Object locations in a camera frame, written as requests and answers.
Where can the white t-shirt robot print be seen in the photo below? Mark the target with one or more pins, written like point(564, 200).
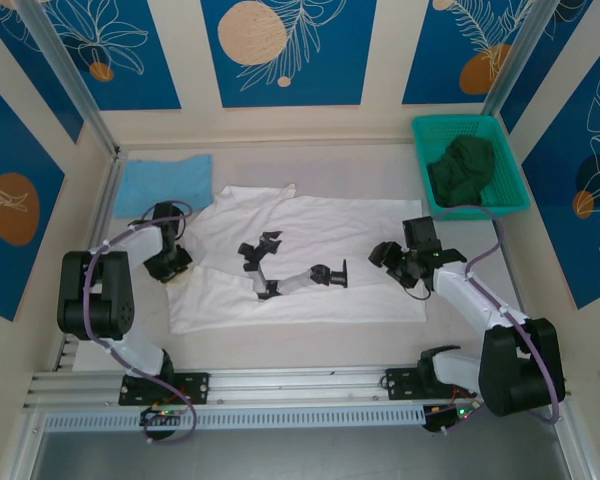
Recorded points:
point(330, 225)

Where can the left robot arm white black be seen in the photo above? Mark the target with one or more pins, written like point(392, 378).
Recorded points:
point(95, 300)

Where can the black base plate left arm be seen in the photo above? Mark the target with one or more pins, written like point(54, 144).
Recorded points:
point(200, 387)

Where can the black base plate right arm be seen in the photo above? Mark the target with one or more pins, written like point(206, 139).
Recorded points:
point(400, 382)

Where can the folded light blue t-shirt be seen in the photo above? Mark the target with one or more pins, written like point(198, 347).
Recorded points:
point(165, 185)

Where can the dark green t-shirt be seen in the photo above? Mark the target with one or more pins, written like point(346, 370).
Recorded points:
point(465, 165)

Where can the teal plastic basket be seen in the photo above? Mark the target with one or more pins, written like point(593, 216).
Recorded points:
point(510, 165)

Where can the aluminium side rail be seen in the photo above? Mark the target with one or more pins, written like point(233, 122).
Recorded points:
point(514, 270)
point(100, 210)

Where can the blue floral wall panel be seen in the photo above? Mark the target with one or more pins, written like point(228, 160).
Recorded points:
point(330, 50)
point(145, 60)
point(545, 75)
point(430, 60)
point(40, 95)
point(10, 250)
point(570, 225)

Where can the aluminium mounting rail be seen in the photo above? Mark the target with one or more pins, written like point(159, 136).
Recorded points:
point(290, 385)

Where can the aluminium frame post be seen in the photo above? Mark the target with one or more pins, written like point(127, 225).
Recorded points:
point(70, 75)
point(515, 55)

